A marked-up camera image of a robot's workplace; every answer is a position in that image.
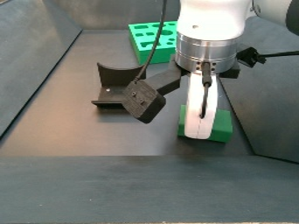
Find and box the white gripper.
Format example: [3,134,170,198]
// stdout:
[185,73,219,139]

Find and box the green arch block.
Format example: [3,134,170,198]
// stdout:
[178,105,233,143]

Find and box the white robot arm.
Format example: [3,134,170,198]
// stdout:
[175,0,299,139]

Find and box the black curved fixture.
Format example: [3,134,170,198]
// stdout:
[91,63,143,109]

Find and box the green shape sorter board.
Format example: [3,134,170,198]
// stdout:
[129,21,177,65]

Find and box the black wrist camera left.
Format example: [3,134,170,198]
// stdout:
[122,60,182,123]

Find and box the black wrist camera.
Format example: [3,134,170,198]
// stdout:
[122,60,182,123]
[219,44,268,79]

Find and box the black camera cable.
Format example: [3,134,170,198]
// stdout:
[134,0,170,83]

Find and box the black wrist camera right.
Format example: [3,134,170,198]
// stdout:
[219,44,268,79]

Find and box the black cable right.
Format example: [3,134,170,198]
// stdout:
[258,50,299,59]

